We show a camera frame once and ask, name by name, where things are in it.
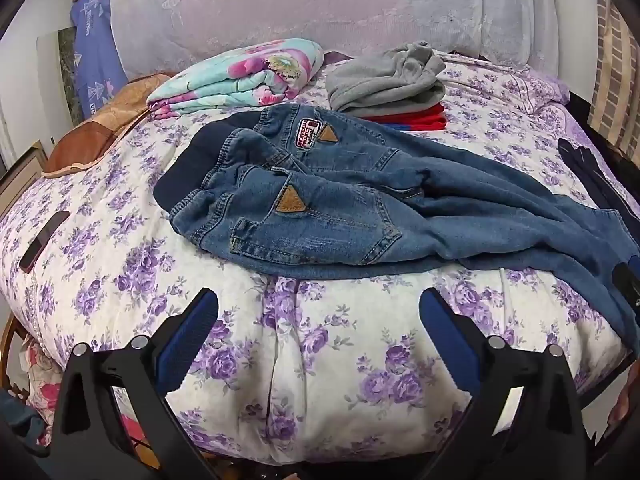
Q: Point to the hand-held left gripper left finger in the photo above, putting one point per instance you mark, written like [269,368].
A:
[192,325]

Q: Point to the purple floral bedspread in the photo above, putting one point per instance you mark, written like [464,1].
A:
[320,360]

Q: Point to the wooden picture frame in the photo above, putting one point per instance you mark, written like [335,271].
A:
[22,172]

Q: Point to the striped beige curtain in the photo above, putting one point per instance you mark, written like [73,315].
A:
[617,75]

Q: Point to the blue denim pants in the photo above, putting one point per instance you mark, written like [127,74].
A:
[340,210]

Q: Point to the green marble panel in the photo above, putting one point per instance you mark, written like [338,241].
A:
[70,77]

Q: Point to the grey folded garment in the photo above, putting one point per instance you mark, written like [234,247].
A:
[385,77]

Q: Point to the lilac covered headboard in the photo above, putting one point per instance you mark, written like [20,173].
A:
[320,5]

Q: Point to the purple bed sheet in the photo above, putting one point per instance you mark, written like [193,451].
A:
[547,90]

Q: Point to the brown pillow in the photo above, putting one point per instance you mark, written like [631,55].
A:
[95,137]

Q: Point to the wooden chair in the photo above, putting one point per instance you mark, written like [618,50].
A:
[7,350]

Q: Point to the blue printed bag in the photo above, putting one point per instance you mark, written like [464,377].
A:
[97,45]

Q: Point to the dark smartphone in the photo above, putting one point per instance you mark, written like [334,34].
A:
[44,241]

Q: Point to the dark navy garment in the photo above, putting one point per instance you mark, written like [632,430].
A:
[590,175]

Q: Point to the red folded garment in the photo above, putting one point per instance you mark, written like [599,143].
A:
[420,119]

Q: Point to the pink floral cloth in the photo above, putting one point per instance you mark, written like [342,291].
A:
[42,385]

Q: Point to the folded floral blanket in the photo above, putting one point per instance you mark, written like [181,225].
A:
[235,77]

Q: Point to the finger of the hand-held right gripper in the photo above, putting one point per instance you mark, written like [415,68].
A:
[627,285]

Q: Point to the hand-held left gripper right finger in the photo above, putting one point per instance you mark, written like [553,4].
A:
[445,325]

